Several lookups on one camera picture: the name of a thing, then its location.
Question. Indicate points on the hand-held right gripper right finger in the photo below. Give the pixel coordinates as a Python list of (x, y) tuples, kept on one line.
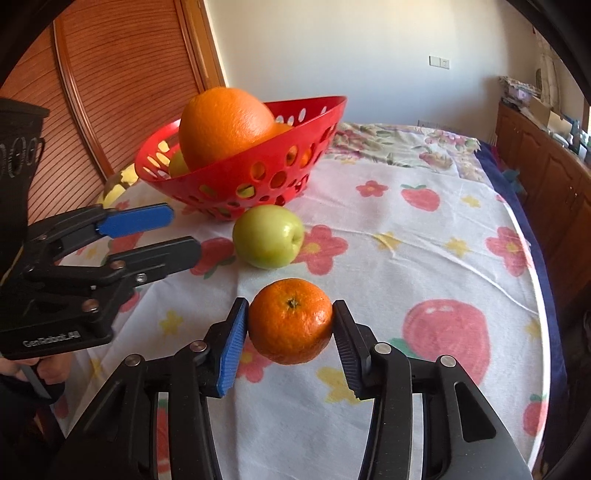
[(351, 364)]

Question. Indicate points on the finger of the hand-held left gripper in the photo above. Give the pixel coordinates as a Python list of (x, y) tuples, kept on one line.
[(138, 221), (166, 258)]

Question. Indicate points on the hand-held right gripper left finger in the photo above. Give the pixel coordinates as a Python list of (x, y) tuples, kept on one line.
[(233, 350)]

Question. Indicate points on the orange tangerine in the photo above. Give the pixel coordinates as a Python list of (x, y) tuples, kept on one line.
[(291, 323)]

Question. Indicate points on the red perforated plastic basket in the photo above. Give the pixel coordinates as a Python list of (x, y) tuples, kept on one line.
[(231, 168)]

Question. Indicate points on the large orange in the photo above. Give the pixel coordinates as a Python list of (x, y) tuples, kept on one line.
[(221, 124)]

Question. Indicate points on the person's left hand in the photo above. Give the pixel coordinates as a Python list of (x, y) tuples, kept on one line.
[(55, 367)]

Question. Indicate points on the yellow plush toy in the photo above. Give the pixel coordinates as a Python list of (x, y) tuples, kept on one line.
[(117, 184)]

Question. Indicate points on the green apple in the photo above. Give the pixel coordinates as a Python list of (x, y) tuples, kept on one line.
[(178, 166), (265, 237)]

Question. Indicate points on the white fruit print cloth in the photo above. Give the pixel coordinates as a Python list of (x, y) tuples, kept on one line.
[(438, 258)]

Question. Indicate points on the wooden slatted wardrobe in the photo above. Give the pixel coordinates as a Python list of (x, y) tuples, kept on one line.
[(129, 69)]

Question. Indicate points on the medium orange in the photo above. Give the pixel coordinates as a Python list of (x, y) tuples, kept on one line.
[(277, 131)]

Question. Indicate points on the floral patterned cloth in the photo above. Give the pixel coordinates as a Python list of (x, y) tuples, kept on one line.
[(397, 143)]

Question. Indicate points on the dark blue sheet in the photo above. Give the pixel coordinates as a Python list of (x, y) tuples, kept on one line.
[(512, 194)]

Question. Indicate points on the brown wooden cabinet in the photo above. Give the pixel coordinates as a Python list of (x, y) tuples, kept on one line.
[(545, 184)]

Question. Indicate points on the cardboard box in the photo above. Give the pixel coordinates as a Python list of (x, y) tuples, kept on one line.
[(542, 110)]

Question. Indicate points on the patterned cloth pile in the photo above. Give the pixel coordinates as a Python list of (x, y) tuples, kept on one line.
[(517, 90)]

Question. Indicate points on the light curtain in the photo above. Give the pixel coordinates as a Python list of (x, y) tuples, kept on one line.
[(549, 69)]

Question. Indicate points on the white wall switch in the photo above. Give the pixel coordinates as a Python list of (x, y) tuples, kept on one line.
[(439, 62)]

